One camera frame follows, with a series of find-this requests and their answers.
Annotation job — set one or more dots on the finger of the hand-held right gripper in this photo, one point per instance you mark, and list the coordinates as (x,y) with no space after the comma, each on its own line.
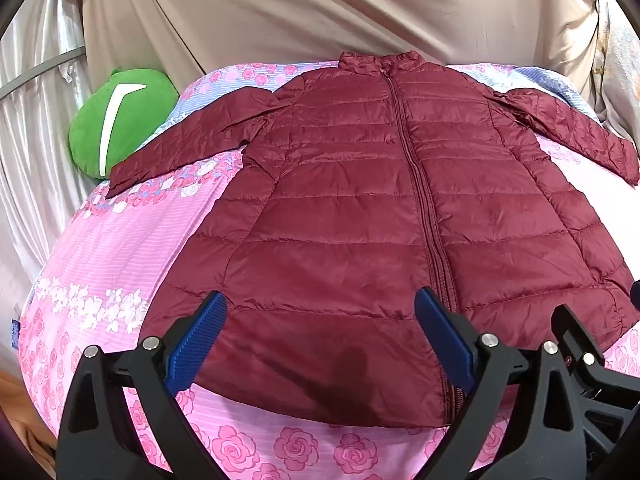
(570,325)

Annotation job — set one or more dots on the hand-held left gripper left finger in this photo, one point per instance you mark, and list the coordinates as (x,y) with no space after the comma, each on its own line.
(200,337)

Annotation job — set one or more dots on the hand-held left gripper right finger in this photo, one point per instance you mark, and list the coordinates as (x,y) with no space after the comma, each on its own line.
(445,340)

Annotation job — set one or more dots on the maroon quilted puffer jacket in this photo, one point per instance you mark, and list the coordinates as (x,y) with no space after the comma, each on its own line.
(380,220)

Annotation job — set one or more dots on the pink floral bed sheet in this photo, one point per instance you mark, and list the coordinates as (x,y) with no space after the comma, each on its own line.
(115,270)

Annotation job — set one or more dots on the green plush pillow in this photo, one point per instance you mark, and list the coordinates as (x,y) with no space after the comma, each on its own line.
(117,120)

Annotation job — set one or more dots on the pale floral curtain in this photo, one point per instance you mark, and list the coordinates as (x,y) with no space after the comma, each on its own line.
(617,65)

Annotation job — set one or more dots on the silver satin curtain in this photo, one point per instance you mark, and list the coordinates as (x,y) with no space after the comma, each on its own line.
(35,110)

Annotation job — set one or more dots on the grey metal rod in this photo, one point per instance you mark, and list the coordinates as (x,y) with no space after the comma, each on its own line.
(35,72)

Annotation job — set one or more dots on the beige cloth backdrop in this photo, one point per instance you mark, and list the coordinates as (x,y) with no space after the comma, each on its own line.
(310,10)

